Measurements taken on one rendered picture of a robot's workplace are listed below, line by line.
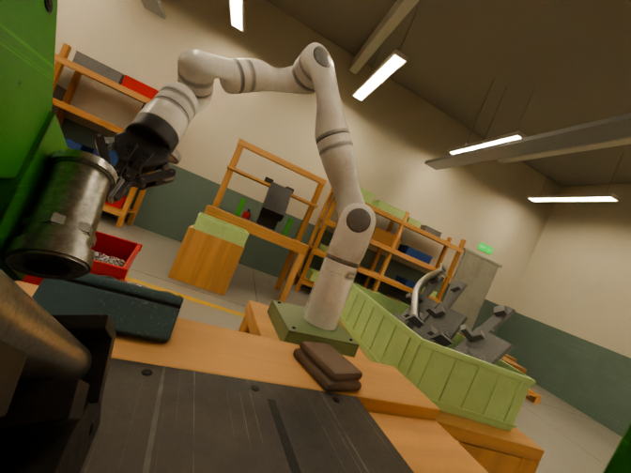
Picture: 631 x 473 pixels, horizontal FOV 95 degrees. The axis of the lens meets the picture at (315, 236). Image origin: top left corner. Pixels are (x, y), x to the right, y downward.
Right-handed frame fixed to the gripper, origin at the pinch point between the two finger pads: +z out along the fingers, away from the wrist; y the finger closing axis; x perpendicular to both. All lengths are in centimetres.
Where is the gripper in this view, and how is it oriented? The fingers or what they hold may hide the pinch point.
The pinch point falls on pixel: (113, 190)
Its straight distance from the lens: 54.3
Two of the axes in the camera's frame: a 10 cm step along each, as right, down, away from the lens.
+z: -1.9, 8.3, -5.2
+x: -5.2, 3.7, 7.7
